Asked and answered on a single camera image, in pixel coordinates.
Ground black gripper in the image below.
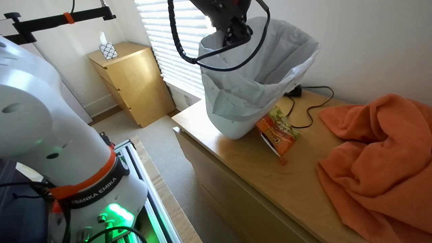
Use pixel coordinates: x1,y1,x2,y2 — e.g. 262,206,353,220
192,0,251,46

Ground orange Cheetos packet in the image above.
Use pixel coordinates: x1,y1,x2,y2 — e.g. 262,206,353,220
257,107,300,160

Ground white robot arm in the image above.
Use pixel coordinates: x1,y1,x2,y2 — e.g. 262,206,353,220
0,37,148,243

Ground white window blinds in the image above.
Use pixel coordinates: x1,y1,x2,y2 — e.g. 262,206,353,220
134,0,218,100

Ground small wooden cabinet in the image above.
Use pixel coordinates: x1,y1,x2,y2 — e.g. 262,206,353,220
88,42,176,127

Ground patterned tissue box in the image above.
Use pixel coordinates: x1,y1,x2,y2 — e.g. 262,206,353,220
99,33,118,60

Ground wooden dresser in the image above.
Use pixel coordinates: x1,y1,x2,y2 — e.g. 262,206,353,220
175,92,369,243

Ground orange towel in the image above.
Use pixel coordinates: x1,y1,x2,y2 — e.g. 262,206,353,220
318,95,432,243

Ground black power cable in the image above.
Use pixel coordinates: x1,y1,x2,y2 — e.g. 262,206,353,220
285,83,337,131

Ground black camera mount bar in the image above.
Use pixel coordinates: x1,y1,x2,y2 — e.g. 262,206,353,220
6,6,115,45

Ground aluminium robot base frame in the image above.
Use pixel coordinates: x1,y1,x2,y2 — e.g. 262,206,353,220
115,139,181,243

